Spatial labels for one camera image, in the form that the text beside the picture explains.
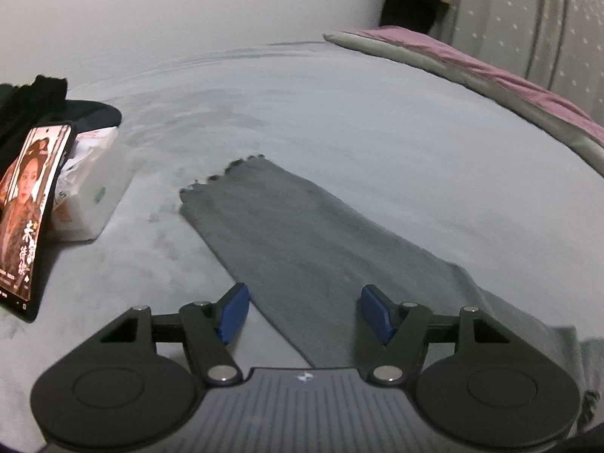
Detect dark navy cloth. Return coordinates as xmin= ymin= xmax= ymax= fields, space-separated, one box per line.
xmin=65 ymin=100 xmax=123 ymax=132

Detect black cloth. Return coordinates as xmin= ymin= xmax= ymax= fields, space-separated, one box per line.
xmin=0 ymin=74 xmax=69 ymax=163

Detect grey star print curtain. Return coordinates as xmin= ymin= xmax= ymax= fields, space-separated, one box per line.
xmin=436 ymin=0 xmax=604 ymax=121

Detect pink and grey duvet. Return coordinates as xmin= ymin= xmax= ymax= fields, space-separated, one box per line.
xmin=322 ymin=26 xmax=604 ymax=176

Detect grey knit ruffled top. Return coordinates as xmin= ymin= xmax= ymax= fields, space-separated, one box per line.
xmin=179 ymin=153 xmax=604 ymax=435

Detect white tissue pack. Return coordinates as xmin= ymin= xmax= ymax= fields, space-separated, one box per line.
xmin=49 ymin=127 xmax=136 ymax=242

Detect black hanging clothes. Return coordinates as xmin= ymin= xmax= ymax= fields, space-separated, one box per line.
xmin=380 ymin=0 xmax=450 ymax=37

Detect light grey bed sheet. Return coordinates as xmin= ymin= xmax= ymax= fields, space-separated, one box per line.
xmin=0 ymin=40 xmax=604 ymax=439

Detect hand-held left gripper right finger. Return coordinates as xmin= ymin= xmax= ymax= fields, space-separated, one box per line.
xmin=361 ymin=285 xmax=513 ymax=384

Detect smartphone with lit screen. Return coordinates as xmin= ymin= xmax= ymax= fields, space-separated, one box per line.
xmin=0 ymin=123 xmax=77 ymax=323

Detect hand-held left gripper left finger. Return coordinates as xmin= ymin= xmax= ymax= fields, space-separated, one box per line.
xmin=100 ymin=282 xmax=250 ymax=384

